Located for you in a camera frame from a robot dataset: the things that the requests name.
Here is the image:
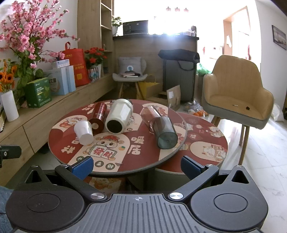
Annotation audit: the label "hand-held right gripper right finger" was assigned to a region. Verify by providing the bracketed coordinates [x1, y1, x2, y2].
[169, 155, 256, 200]

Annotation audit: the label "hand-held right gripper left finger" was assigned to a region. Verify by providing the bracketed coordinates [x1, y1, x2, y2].
[23, 156, 107, 201]

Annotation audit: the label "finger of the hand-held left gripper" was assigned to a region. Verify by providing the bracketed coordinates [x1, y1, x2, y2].
[0, 145, 22, 168]

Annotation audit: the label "small white cup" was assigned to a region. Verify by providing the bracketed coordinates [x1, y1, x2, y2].
[74, 120, 94, 145]

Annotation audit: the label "dark transparent tumbler cup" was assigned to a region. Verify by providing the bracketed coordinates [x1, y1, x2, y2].
[140, 106, 178, 149]

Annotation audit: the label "red cup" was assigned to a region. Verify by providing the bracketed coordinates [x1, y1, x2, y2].
[88, 102, 107, 136]

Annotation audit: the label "large white tumbler cup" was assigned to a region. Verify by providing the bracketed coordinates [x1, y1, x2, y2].
[105, 99, 133, 134]

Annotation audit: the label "low round table red print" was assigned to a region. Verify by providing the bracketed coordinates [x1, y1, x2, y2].
[155, 112, 229, 186]

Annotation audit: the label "wooden sideboard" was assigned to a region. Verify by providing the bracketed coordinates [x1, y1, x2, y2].
[0, 73, 115, 187]

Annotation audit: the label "white vase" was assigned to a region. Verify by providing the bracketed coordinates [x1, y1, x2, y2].
[0, 90, 20, 122]

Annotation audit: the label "round table with red print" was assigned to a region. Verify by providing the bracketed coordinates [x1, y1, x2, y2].
[48, 99, 188, 176]

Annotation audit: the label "person's leg in jeans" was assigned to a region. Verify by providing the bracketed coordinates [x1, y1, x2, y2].
[0, 186, 14, 233]

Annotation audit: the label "green box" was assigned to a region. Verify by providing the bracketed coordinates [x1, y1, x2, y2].
[24, 77, 52, 108]

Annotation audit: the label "cardboard box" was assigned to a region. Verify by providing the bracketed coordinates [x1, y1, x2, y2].
[166, 85, 182, 111]

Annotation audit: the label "orange sunflowers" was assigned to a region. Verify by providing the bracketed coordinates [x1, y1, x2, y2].
[0, 59, 19, 93]

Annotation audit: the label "grey suitcase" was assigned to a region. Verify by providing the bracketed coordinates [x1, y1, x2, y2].
[163, 58, 198, 104]

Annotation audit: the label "large white blue box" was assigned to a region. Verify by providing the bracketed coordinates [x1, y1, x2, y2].
[43, 66, 76, 96]

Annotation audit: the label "yellow paper bag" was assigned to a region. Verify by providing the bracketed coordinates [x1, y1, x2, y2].
[138, 75, 160, 99]

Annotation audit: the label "tan armchair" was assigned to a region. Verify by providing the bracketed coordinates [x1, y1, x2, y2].
[201, 55, 274, 165]

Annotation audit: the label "striped flower pot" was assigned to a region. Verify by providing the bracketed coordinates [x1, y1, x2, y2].
[87, 64, 103, 81]

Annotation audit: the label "grey shell chair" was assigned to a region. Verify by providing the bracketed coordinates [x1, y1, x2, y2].
[112, 73, 147, 100]

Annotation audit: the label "small white blue box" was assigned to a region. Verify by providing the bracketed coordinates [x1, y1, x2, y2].
[52, 59, 70, 70]

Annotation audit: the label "red tote bag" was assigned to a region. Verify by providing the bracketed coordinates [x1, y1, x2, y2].
[61, 42, 90, 87]

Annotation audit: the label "white plastic bag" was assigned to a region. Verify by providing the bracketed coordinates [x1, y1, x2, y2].
[270, 104, 285, 122]

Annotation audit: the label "items on grey chair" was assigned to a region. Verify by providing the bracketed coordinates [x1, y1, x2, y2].
[120, 70, 141, 78]

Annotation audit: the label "red rose plant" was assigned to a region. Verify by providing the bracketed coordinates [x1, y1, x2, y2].
[84, 47, 108, 69]

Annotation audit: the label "black bag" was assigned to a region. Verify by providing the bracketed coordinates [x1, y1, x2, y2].
[158, 49, 200, 65]

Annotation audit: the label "grey cushion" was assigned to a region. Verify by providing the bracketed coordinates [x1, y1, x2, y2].
[118, 57, 147, 76]

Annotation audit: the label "pink blossom branches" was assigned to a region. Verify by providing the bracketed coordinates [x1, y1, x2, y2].
[0, 0, 80, 70]

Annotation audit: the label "wooden bar counter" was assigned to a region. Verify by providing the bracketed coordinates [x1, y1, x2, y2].
[112, 34, 200, 100]

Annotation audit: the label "wooden shelf unit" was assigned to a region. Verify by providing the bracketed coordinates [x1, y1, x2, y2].
[77, 0, 115, 77]

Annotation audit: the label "green potted plant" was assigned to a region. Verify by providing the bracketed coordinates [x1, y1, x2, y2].
[111, 16, 123, 36]

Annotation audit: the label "black appliance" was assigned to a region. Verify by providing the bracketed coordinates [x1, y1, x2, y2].
[122, 20, 149, 35]

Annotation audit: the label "framed wall picture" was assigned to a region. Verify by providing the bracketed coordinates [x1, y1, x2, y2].
[272, 25, 287, 50]

